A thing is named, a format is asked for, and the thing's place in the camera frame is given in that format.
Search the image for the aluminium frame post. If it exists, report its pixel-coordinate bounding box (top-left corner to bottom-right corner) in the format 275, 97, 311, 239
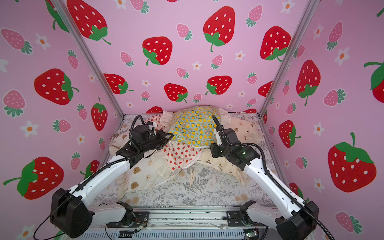
52, 0, 125, 119
258, 0, 320, 120

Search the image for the grey fern print table cloth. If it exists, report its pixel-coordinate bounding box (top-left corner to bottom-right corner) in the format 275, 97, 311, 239
93, 161, 273, 207

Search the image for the red strawberry print ruffled pillowcase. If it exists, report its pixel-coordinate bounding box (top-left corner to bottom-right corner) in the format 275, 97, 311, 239
146, 112, 203, 180

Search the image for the cream animal print ruffled pillowcase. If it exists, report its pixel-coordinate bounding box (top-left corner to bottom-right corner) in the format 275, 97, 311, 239
198, 115, 264, 186

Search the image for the right aluminium frame post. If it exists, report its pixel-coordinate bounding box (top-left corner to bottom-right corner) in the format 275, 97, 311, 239
258, 0, 320, 120

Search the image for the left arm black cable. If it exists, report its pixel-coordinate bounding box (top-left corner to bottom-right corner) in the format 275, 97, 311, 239
32, 115, 157, 240

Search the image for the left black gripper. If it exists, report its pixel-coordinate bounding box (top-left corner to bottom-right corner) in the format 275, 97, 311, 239
139, 130, 173, 155

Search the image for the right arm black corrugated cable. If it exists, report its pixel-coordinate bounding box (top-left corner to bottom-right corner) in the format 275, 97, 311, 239
211, 115, 336, 240

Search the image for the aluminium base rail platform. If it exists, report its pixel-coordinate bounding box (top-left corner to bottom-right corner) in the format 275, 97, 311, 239
58, 205, 282, 240

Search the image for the left aluminium frame post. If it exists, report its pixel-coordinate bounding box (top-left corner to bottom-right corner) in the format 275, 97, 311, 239
52, 0, 125, 119

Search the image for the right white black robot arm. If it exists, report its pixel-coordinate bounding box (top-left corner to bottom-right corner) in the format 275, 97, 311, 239
210, 128, 319, 240

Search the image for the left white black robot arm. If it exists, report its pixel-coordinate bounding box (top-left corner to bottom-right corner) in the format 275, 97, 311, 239
49, 125, 174, 239

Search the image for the lemon print pillowcase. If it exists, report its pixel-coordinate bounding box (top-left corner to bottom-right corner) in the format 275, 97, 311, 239
169, 106, 231, 148

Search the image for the cream bear print pillow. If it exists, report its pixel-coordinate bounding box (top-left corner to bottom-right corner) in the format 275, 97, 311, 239
108, 130, 175, 200

